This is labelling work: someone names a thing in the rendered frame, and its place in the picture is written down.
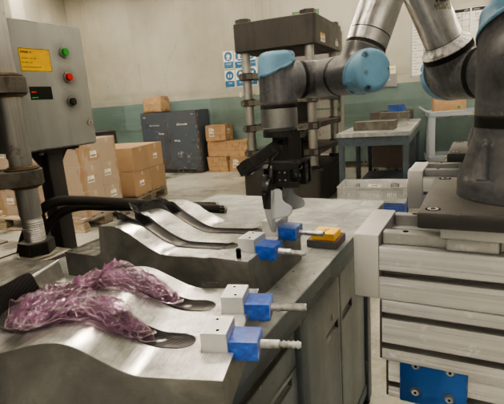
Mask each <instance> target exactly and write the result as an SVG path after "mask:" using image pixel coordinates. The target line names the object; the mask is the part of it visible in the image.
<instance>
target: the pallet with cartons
mask: <svg viewBox="0 0 504 404"><path fill-rule="evenodd" d="M115 150H116V155H117V161H118V166H119V177H120V183H121V189H122V194H123V198H128V199H140V200H154V199H157V198H155V197H156V196H165V195H167V186H166V184H167V181H166V174H165V167H164V163H163V153H162V146H161V141H157V142H142V143H115Z"/></svg>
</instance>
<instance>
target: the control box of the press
mask: <svg viewBox="0 0 504 404"><path fill-rule="evenodd" d="M6 21H7V26H8V31H9V35H10V43H11V48H12V52H13V56H14V65H15V69H16V72H17V73H19V74H20V75H24V76H25V77H26V81H27V86H28V91H29V93H27V95H24V96H23V97H21V100H22V108H23V112H24V117H25V121H26V129H27V134H28V139H29V143H30V151H31V155H32V159H33V160H34V161H35V163H36V164H37V165H38V166H40V167H41V168H42V169H43V174H44V179H45V182H44V183H43V185H42V190H43V195H44V199H45V201H46V200H49V199H50V198H53V197H56V196H69V194H68V189H67V180H66V175H65V171H64V166H63V158H64V156H65V154H66V151H67V149H71V150H72V151H73V150H75V149H76V148H78V147H79V145H85V144H90V143H95V142H96V135H95V125H94V120H93V115H92V109H91V99H90V94H89V88H88V82H87V73H86V68H85V62H84V56H83V46H82V41H81V35H80V29H79V28H78V27H75V26H64V25H59V24H52V23H46V22H36V21H30V20H24V19H17V18H6ZM0 155H6V159H7V160H8V158H7V154H6V146H5V142H4V138H3V134H2V126H1V122H0ZM48 236H53V237H54V241H55V246H56V247H61V248H71V249H73V248H76V247H78V245H77V241H76V236H75V227H74V222H73V217H72V213H70V214H68V215H66V216H64V217H63V218H62V219H60V220H59V221H58V222H57V223H56V224H55V225H54V226H53V228H52V229H51V230H50V231H49V233H48Z"/></svg>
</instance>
